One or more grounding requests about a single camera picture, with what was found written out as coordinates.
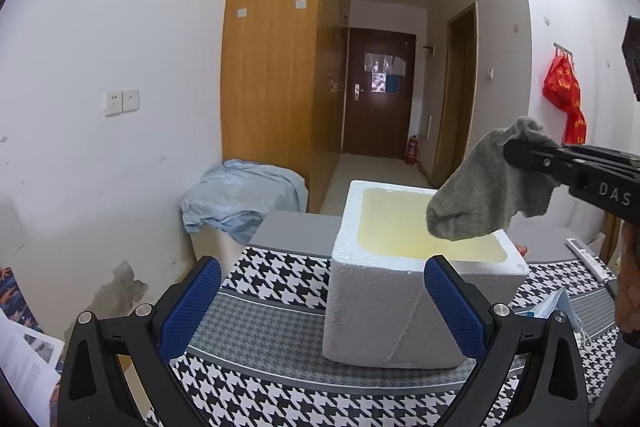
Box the wooden wardrobe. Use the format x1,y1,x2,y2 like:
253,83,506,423
221,0,351,214

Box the grey sock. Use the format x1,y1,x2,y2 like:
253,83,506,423
426,116,560,242

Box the person's right hand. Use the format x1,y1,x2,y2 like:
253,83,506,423
614,217,640,350

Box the white foam box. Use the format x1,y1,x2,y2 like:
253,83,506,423
322,179,531,370

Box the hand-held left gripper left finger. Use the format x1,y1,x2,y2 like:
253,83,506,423
59,255,223,427

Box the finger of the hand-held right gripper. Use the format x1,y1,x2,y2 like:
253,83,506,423
502,134,569,171
529,166,572,196

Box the paper notices on door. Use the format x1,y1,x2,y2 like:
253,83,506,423
364,53,407,94

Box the white remote control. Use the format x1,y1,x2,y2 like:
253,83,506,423
566,238,613,280

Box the white paper sheets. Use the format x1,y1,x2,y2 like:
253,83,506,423
0,309,66,408

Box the black white houndstooth mat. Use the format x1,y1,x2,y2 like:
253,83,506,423
145,244,626,427

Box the light blue cloth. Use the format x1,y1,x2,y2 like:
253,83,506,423
180,158,307,245

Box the light wooden side door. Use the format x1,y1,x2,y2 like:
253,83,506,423
432,2,480,190

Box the white wall socket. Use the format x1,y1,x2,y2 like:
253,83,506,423
102,91,124,116

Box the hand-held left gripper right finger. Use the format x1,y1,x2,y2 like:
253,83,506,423
423,254,591,427

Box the dark patterned cloth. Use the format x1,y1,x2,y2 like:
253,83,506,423
0,264,37,334

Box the dark brown door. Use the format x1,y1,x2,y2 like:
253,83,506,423
341,27,417,158

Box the blue face mask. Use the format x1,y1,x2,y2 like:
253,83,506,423
515,287,593,350

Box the red hanging bag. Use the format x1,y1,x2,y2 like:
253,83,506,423
542,52,588,145

